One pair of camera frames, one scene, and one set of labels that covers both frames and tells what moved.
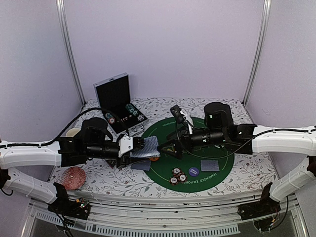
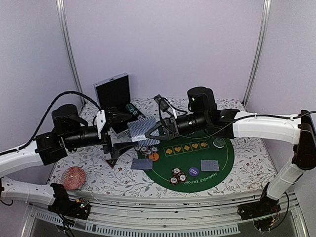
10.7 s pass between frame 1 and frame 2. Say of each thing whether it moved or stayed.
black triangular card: stayed
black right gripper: moved
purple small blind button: stayed
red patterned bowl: stayed
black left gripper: moved
